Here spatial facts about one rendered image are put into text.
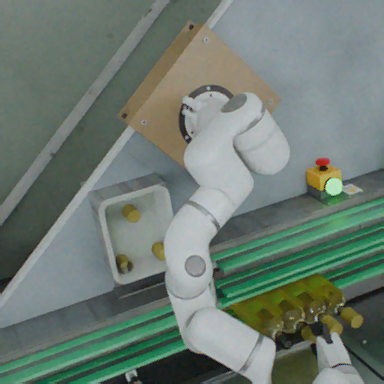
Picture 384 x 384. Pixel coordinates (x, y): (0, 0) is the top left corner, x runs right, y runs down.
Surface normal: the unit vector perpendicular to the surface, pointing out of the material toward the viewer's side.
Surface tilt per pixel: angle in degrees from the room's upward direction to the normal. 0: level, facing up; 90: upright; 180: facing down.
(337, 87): 0
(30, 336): 90
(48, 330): 90
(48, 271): 0
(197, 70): 0
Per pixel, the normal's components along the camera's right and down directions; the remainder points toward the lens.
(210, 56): 0.43, 0.36
